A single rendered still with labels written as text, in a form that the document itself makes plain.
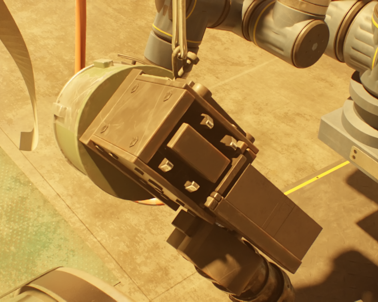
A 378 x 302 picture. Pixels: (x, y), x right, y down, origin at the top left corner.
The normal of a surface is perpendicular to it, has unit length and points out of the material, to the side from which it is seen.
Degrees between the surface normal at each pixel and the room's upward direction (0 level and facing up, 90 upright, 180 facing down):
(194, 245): 37
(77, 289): 32
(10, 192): 0
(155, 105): 43
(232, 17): 102
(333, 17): 57
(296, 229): 65
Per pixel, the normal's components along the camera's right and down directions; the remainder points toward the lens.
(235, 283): 0.57, 0.29
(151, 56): -0.67, 0.07
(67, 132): -0.90, 0.10
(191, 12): 0.54, 0.69
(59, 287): -0.36, -0.92
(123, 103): -0.68, -0.57
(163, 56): -0.28, 0.30
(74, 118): -0.87, -0.15
